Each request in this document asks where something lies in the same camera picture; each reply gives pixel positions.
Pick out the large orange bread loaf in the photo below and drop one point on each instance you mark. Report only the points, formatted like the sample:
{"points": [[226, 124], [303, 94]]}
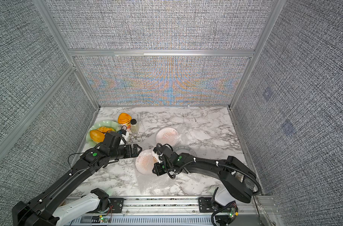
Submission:
{"points": [[97, 136]]}

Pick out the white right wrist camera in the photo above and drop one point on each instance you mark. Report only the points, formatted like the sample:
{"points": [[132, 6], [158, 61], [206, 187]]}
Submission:
{"points": [[157, 157]]}

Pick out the aluminium cage frame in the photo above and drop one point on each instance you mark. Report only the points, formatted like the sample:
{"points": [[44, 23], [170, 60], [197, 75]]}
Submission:
{"points": [[66, 64]]}

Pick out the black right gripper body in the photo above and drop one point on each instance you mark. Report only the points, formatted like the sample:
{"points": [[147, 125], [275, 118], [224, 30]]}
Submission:
{"points": [[163, 168]]}

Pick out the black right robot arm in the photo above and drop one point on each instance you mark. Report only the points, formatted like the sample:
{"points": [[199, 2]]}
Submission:
{"points": [[239, 180]]}

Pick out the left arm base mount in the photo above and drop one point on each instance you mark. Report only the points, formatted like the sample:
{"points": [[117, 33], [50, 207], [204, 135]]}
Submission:
{"points": [[107, 205]]}

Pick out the teal rimmed wrapped plate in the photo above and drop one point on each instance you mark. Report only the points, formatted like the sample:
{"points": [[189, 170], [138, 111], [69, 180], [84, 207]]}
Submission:
{"points": [[184, 149]]}

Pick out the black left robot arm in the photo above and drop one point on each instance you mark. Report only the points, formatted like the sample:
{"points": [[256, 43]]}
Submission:
{"points": [[39, 211]]}

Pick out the orange sunburst dinner plate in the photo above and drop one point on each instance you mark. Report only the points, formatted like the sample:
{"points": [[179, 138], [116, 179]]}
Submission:
{"points": [[144, 162]]}

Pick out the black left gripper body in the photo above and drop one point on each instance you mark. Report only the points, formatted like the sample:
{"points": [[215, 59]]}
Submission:
{"points": [[124, 152]]}

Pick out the orange lidded cup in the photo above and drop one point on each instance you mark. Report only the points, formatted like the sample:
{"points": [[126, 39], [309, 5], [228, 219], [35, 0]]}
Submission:
{"points": [[124, 119]]}

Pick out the green circuit board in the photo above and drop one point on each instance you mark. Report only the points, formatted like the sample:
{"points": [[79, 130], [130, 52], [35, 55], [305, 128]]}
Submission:
{"points": [[100, 219]]}

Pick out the small orange bread roll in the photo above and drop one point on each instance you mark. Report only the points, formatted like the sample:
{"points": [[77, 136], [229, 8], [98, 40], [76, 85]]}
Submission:
{"points": [[104, 129]]}

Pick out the light green scalloped plate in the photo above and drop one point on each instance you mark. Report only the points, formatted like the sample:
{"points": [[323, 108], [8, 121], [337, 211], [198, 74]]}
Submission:
{"points": [[106, 123]]}

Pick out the black capped spice jar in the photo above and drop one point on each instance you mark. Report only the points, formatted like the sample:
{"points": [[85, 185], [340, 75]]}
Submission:
{"points": [[134, 126]]}

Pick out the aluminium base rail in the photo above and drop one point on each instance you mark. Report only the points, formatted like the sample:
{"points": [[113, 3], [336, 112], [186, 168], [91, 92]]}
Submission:
{"points": [[182, 211]]}

